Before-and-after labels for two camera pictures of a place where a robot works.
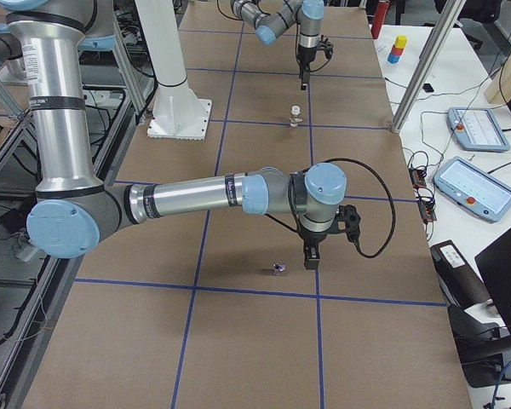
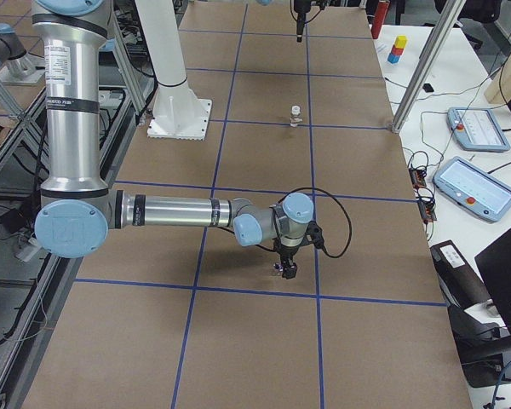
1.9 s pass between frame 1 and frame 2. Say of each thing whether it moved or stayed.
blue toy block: stayed
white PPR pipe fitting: stayed
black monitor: stayed
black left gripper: moved
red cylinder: stayed
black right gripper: moved
